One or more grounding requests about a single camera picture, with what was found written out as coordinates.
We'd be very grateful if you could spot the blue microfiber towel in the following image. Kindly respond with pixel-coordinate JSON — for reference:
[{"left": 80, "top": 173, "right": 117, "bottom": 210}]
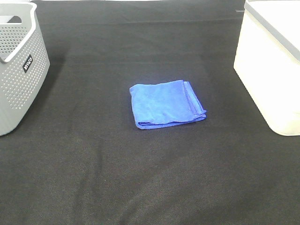
[{"left": 129, "top": 80, "right": 206, "bottom": 129}]

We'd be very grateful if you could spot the black table cloth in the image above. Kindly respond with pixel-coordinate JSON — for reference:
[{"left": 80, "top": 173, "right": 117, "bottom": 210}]
[{"left": 0, "top": 0, "right": 300, "bottom": 225}]

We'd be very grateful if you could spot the white storage box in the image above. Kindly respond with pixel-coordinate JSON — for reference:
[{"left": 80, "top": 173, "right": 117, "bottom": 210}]
[{"left": 233, "top": 0, "right": 300, "bottom": 136}]

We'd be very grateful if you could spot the grey perforated plastic basket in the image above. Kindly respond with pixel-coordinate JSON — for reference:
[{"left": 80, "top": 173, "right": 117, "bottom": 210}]
[{"left": 0, "top": 2, "right": 50, "bottom": 135}]

